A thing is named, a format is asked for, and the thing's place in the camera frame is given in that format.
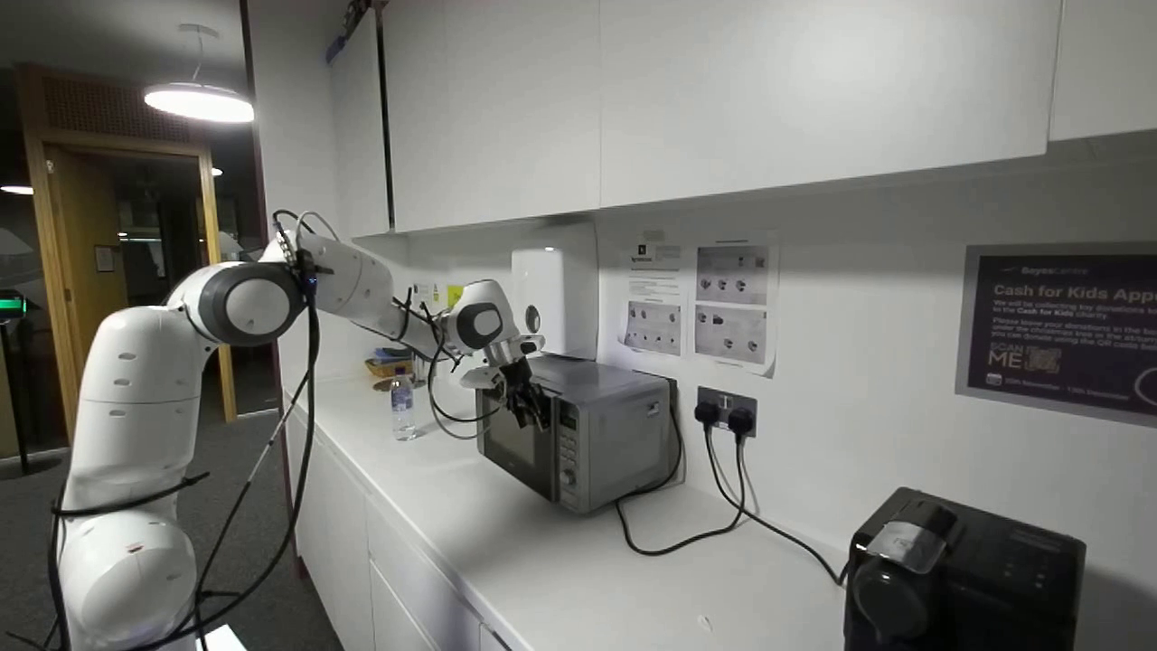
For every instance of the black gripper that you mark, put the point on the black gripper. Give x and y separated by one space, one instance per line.
525 396

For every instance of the black microwave door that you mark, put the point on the black microwave door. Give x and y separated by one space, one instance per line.
519 447

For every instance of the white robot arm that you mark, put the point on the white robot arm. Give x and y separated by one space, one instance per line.
125 569

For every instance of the silver microwave body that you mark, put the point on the silver microwave body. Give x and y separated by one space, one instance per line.
610 431

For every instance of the white paper towel dispenser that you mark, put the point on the white paper towel dispenser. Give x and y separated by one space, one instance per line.
540 292

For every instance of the clear plastic water bottle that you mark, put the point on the clear plastic water bottle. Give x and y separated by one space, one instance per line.
404 411

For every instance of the green yellow cleaning poster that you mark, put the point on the green yellow cleaning poster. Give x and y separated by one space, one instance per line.
448 292

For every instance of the white lower cabinets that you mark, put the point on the white lower cabinets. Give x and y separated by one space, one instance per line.
378 583

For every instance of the white cabinets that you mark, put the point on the white cabinets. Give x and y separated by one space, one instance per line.
493 109
378 583

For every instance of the printed instruction sheets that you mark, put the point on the printed instruction sheets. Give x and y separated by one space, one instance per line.
708 296

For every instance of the white upper cabinets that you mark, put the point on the white upper cabinets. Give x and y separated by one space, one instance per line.
493 109

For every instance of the round ceiling lamp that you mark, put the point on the round ceiling lamp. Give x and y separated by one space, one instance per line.
198 97

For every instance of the black coffee machine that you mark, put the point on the black coffee machine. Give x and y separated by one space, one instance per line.
942 576

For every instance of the black framed poster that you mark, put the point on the black framed poster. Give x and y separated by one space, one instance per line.
1061 327

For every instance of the double wall socket with plugs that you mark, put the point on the double wall socket with plugs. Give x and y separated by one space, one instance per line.
725 411

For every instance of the wooden door frame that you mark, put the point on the wooden door frame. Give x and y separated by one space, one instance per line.
70 126

